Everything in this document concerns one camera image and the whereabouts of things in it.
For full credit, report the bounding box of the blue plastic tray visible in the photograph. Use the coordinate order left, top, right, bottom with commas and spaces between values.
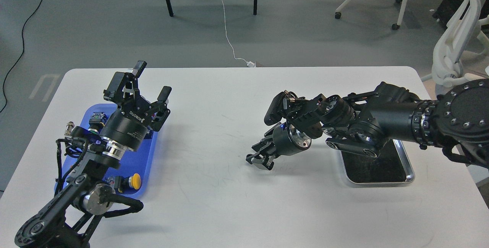
54, 103, 157, 199

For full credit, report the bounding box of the white office chair right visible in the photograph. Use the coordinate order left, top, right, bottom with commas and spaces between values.
421, 0, 488, 88

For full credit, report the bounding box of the yellow push button switch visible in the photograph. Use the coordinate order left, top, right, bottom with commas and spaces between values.
105, 173, 142, 193

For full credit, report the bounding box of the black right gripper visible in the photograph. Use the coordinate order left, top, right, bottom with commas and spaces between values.
246, 124, 312, 171

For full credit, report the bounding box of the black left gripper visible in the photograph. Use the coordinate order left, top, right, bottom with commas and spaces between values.
100, 72, 172, 152

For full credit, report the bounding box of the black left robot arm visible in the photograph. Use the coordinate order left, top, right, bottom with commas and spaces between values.
15, 61, 172, 248

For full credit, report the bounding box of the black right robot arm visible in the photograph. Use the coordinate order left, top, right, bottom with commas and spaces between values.
246, 78, 489, 170

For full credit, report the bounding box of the silver metal tray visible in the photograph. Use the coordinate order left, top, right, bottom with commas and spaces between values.
341, 139, 415, 187

